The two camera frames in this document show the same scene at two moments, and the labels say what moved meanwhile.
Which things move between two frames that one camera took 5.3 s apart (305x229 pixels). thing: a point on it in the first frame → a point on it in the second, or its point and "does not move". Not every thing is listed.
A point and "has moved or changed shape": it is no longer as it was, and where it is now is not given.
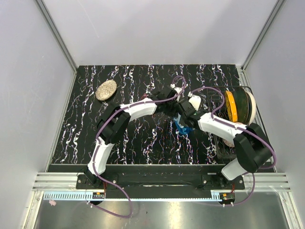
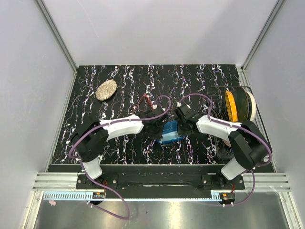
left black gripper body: (170, 109) → (156, 133)
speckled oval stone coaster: (106, 90) does not move
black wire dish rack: (237, 104) does not move
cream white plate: (254, 112) does not move
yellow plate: (231, 106) does not move
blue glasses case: (181, 129) has moved or changed shape
